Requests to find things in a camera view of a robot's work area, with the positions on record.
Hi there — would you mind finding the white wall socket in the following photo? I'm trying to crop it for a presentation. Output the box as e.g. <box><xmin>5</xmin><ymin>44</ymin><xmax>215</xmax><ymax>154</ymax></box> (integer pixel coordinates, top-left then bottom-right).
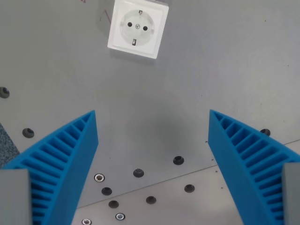
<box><xmin>107</xmin><ymin>0</ymin><xmax>170</xmax><ymax>60</ymax></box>

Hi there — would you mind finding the grey speckled mat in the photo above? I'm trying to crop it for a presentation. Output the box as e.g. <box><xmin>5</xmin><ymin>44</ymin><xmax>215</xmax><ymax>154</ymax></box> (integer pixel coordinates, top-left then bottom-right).
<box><xmin>0</xmin><ymin>122</ymin><xmax>21</xmax><ymax>169</ymax></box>

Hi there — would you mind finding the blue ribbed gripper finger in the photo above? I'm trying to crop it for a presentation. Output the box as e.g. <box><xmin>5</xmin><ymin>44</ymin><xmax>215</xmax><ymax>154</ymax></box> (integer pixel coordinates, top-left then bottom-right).
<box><xmin>208</xmin><ymin>109</ymin><xmax>300</xmax><ymax>225</ymax></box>
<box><xmin>0</xmin><ymin>110</ymin><xmax>99</xmax><ymax>225</ymax></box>

